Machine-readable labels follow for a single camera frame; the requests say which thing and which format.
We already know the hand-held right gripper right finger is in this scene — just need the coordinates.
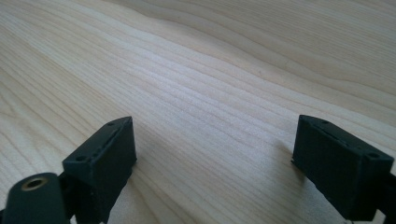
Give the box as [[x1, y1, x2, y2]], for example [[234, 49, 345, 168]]
[[291, 114, 395, 222]]

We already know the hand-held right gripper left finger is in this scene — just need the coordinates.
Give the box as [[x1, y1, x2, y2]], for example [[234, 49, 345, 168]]
[[62, 116, 138, 224]]

